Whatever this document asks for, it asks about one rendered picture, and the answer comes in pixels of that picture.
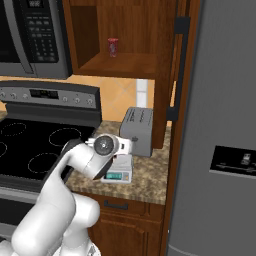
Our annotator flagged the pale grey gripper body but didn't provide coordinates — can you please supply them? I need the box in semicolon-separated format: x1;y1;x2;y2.
112;153;135;168

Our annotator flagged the white digital scale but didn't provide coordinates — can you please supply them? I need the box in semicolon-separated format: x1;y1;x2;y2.
99;155;135;185

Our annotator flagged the wooden cabinet door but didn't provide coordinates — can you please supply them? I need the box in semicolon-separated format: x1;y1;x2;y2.
152;0;178;150

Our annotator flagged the red food can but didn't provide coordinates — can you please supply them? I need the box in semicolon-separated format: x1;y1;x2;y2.
107;37;120;58

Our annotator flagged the grey toaster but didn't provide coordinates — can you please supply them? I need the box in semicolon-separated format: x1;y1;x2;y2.
119;106;155;158

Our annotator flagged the wooden drawer front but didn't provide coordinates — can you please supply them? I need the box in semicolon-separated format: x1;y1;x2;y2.
71;190;166;218

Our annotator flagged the tall wooden side panel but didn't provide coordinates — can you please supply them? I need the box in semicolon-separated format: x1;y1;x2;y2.
159;0;202;256

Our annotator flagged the wooden base cupboard door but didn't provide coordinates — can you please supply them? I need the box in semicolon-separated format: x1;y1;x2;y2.
87;211;165;256

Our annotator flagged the black and steel stove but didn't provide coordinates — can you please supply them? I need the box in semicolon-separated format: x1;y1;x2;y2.
0;79;103;242

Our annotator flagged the grey steel fridge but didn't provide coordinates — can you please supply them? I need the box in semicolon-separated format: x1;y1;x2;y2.
165;0;256;256

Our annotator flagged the grey microwave oven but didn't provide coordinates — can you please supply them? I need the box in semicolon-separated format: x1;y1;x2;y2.
0;0;73;81

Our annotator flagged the black drawer handle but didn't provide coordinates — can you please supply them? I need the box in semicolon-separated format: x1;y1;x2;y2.
103;199;130;211

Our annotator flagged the black cabinet door handle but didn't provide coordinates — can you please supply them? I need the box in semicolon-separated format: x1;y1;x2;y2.
166;16;191;123

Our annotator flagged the open wooden wall cabinet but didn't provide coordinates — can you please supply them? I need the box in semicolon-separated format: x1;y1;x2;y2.
62;0;178;81

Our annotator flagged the grey microwave door handle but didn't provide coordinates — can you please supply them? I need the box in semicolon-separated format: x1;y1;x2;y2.
2;0;35;75

